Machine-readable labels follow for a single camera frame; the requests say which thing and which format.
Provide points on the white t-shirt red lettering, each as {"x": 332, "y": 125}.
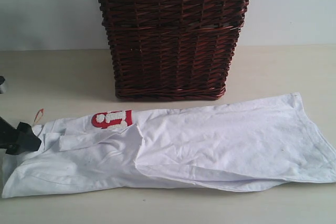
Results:
{"x": 242, "y": 147}

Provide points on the dark brown wicker basket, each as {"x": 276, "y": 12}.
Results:
{"x": 172, "y": 49}

